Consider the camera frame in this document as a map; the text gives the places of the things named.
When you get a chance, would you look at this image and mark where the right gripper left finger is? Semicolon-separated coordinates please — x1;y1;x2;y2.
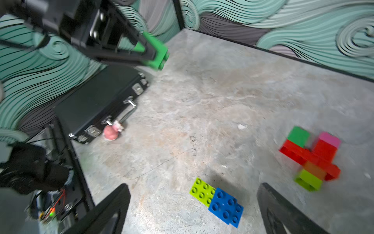
65;183;131;234

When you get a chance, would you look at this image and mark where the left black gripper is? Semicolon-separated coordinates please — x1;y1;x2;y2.
17;1;156;65

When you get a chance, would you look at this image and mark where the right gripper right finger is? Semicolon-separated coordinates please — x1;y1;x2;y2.
257;183;327;234

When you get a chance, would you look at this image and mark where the blue lego brick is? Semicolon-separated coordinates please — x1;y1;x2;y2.
208;188;244;228

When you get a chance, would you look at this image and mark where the lime long lego brick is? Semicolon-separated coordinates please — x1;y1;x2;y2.
190;178;216;207

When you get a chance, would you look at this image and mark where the long red lego brick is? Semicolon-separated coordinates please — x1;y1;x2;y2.
279;139;341;181

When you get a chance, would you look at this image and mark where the lime small lego brick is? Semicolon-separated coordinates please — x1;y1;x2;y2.
295;169;322;192

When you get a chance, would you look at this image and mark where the orange lego brick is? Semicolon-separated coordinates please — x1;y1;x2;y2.
303;162;327;181

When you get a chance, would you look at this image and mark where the dark green lego brick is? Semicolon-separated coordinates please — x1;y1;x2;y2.
287;126;310;148

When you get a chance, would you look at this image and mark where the pink lego brick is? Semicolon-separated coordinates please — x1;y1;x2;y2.
318;132;341;149

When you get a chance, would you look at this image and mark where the black box on table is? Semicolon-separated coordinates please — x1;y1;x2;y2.
54;65;149;144

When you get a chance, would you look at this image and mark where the pink toy figure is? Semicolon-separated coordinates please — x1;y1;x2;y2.
103;120;124;141

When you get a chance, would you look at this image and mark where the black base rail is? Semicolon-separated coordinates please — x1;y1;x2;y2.
26;118;95;234

